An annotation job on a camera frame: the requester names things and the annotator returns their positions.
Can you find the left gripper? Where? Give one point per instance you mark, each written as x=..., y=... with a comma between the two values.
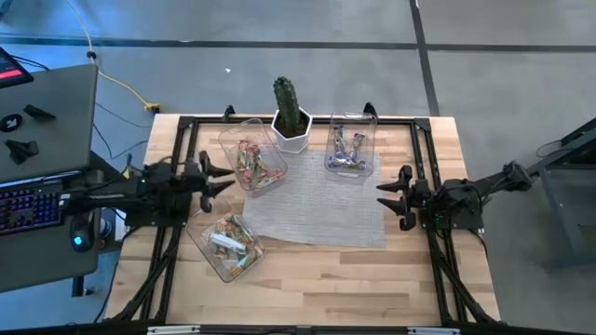
x=195, y=181

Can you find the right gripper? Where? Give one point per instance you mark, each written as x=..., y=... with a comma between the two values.
x=421, y=195

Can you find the red Chewy granola bar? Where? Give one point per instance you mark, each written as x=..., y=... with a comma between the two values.
x=274, y=177
x=243, y=156
x=253, y=160
x=261, y=176

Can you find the green granola bar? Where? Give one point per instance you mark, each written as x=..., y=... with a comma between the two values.
x=235, y=226
x=226, y=242
x=249, y=258
x=237, y=271

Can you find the purple Chewy granola bar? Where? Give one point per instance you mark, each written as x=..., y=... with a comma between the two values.
x=357, y=146
x=347, y=163
x=339, y=142

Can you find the clear plastic bin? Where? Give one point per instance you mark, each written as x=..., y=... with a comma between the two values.
x=200, y=237
x=349, y=121
x=228, y=139

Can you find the small round snack packet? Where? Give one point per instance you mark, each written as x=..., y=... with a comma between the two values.
x=219, y=254

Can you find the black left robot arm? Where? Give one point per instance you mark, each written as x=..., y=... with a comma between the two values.
x=116, y=197

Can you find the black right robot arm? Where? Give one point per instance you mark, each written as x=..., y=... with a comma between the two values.
x=465, y=193

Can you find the grey woven placemat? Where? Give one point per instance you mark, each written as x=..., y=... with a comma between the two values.
x=316, y=205

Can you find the white hexagonal plant pot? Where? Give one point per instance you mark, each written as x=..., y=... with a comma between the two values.
x=293, y=144

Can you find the green cactus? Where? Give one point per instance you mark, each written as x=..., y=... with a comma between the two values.
x=285, y=102

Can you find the black computer mouse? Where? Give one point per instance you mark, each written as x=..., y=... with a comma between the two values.
x=81, y=232

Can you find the grey metal side table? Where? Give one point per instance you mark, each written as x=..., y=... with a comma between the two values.
x=559, y=195

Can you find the grey standing desk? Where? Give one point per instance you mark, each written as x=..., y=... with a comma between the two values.
x=56, y=135

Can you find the black backlit keyboard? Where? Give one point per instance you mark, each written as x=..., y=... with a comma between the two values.
x=28, y=207

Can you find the black wedge part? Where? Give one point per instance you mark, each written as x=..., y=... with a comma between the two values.
x=38, y=111

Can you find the black angular part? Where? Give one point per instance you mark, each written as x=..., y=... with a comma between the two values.
x=21, y=150

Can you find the black round disc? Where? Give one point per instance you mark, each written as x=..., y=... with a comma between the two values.
x=10, y=122

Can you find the black monitor with red strip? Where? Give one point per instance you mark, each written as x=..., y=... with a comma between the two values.
x=11, y=70

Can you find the white metal bracket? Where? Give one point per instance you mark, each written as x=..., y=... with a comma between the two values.
x=433, y=331
x=173, y=330

